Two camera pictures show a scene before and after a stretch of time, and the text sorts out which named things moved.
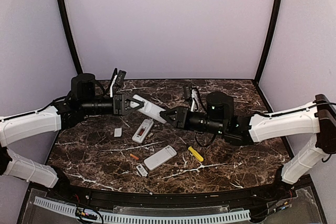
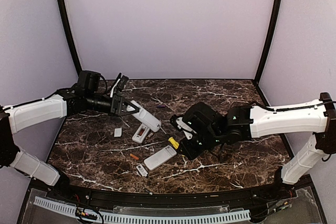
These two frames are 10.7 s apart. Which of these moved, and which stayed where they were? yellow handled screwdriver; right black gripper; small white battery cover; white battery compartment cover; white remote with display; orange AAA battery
Moved: yellow handled screwdriver; right black gripper
Stayed: white battery compartment cover; orange AAA battery; small white battery cover; white remote with display
